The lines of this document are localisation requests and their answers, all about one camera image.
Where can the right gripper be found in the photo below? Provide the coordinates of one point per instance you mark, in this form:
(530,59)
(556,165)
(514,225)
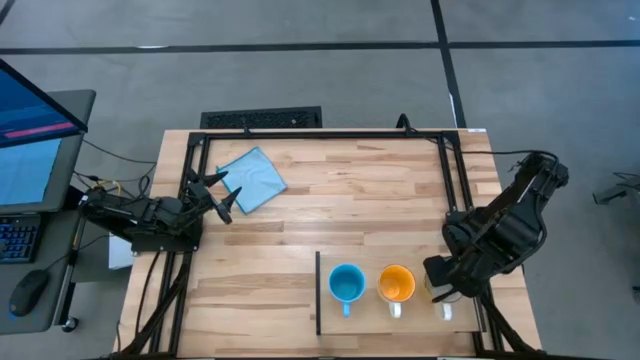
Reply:
(450,272)

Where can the black vented box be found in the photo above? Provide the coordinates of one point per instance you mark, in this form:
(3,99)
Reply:
(260,119)

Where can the grey desk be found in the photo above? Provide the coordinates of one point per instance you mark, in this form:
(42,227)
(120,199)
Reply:
(75,165)

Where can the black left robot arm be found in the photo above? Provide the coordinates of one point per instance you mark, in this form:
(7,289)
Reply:
(125,210)

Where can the light blue cloth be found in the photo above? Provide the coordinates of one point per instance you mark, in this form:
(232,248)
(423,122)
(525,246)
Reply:
(252,180)

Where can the blue mug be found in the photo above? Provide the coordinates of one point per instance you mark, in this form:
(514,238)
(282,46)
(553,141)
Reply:
(346,285)

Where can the desk caster wheel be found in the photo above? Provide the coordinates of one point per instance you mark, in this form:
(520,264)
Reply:
(70,325)

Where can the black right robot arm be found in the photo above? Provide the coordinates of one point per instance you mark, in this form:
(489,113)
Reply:
(510,225)

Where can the black computer mouse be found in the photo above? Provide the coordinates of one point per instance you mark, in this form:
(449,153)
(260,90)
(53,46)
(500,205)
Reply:
(27,292)

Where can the black keyboard blue backlight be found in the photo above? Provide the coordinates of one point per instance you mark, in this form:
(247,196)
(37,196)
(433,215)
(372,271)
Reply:
(17,240)

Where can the white box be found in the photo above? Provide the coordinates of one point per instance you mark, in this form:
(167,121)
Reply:
(119,255)

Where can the black aluminium table frame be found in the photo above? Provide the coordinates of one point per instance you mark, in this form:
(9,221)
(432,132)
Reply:
(325,135)

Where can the computer monitor blue screen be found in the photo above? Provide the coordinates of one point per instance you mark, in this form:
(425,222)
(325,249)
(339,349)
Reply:
(30,110)

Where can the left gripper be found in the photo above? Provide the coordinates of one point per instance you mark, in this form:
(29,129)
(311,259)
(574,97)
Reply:
(197,202)

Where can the dark floor object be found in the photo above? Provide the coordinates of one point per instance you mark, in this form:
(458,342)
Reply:
(607,194)

